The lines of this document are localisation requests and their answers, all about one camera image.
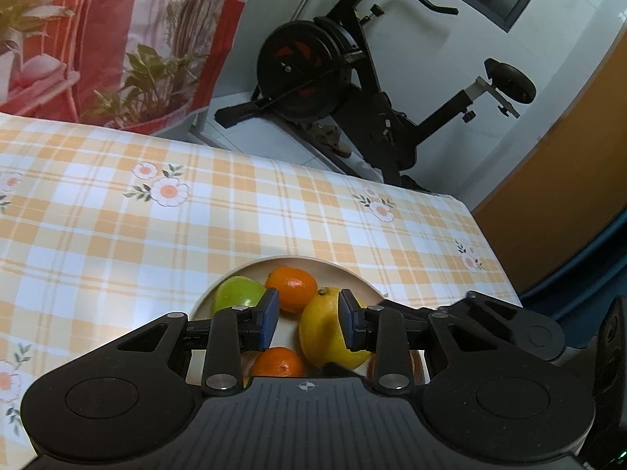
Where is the black exercise bike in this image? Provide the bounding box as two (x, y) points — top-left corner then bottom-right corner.
(214, 0), (537, 192)

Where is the green apple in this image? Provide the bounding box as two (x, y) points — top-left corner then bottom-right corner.
(212, 277), (268, 319)

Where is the printed backdrop cloth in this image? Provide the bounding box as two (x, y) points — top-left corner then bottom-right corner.
(0, 0), (265, 138)

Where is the wooden door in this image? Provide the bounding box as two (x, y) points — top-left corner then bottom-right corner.
(470, 49), (627, 295)

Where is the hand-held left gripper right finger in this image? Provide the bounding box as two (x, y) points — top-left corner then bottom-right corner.
(339, 289), (495, 396)

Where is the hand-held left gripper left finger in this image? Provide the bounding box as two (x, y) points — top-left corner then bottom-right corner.
(98, 288), (281, 396)

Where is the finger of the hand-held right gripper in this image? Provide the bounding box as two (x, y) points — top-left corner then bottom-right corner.
(321, 361), (367, 380)
(379, 298), (468, 315)

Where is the dark blue curtain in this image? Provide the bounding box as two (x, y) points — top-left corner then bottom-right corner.
(519, 176), (627, 348)

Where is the tangerine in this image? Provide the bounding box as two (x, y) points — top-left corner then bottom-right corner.
(365, 351), (428, 383)
(265, 267), (319, 314)
(249, 347), (307, 379)

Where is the orange checked floral tablecloth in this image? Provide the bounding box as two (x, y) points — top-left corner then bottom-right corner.
(0, 112), (522, 470)

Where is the yellow lemon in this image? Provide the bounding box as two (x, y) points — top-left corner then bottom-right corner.
(299, 286), (388, 370)

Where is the cream round plate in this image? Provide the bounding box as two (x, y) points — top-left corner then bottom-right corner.
(188, 255), (432, 387)

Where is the brown sandal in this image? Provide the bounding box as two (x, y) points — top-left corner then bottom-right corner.
(306, 122), (353, 160)

